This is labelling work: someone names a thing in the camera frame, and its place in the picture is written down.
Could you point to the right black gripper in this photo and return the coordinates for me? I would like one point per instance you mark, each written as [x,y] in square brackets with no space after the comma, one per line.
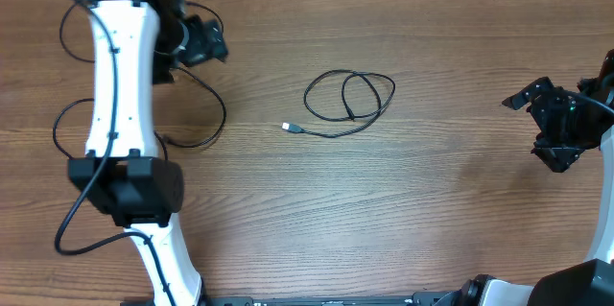
[559,155]

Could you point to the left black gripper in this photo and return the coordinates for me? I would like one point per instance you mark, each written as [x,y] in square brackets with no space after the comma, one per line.
[205,48]

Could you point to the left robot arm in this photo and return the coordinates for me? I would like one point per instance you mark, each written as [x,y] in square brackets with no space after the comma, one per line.
[125,171]

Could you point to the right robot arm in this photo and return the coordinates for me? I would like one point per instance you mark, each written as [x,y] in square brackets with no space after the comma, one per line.
[588,283]

